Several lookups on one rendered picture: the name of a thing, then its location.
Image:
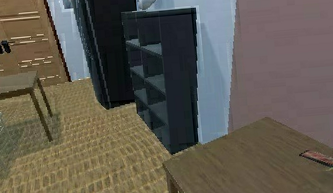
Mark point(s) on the black open shelf unit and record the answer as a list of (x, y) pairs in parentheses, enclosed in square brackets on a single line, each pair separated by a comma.
[(176, 80)]

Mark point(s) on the tall black cupboard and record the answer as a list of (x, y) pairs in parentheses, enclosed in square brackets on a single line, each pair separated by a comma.
[(113, 45)]

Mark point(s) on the dark wooden table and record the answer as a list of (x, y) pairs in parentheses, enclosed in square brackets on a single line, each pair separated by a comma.
[(250, 164)]

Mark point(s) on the light wooden table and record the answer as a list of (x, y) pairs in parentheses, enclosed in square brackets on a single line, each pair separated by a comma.
[(13, 85)]

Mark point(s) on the wooden room door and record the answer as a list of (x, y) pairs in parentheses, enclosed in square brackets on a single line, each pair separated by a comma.
[(18, 37)]

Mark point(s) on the red striped book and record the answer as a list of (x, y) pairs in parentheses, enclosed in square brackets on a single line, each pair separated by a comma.
[(325, 160)]

